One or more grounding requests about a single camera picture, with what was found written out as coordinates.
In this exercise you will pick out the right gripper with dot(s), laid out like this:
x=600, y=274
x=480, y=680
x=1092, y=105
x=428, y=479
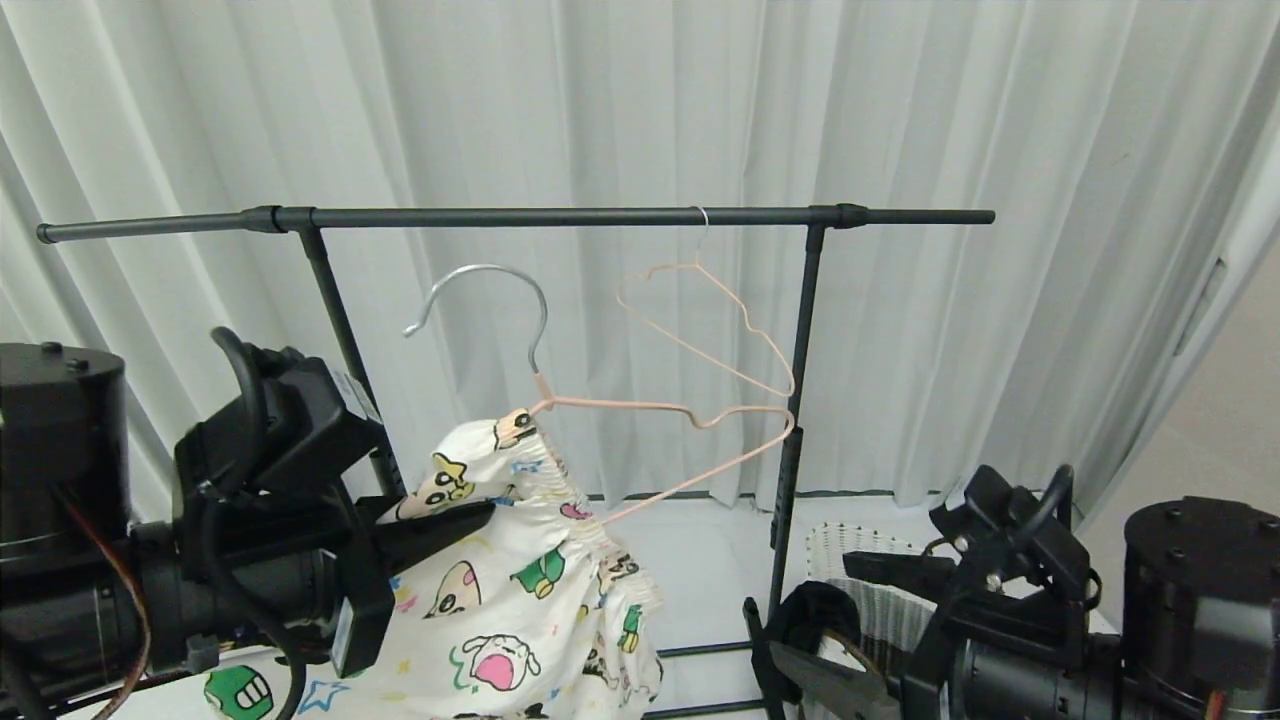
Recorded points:
x=1030, y=685

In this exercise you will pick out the cream printed garment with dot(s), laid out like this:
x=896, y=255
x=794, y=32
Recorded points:
x=520, y=620

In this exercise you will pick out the white curtain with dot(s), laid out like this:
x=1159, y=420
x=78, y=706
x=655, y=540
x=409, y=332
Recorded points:
x=1000, y=150

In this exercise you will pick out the black clothes rack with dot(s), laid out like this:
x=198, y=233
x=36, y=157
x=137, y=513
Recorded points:
x=600, y=216

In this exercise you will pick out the white laundry basket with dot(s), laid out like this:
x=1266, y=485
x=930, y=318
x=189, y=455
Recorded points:
x=895, y=625

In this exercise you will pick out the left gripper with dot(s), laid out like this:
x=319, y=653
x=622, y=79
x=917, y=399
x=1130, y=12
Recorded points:
x=260, y=600

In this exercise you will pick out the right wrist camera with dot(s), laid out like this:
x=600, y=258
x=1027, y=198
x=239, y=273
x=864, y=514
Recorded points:
x=1020, y=570

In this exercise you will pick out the pink clothes hanger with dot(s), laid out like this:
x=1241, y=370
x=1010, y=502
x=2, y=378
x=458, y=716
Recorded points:
x=490, y=268
x=700, y=347

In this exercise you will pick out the black garment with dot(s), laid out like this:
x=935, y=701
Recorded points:
x=815, y=615

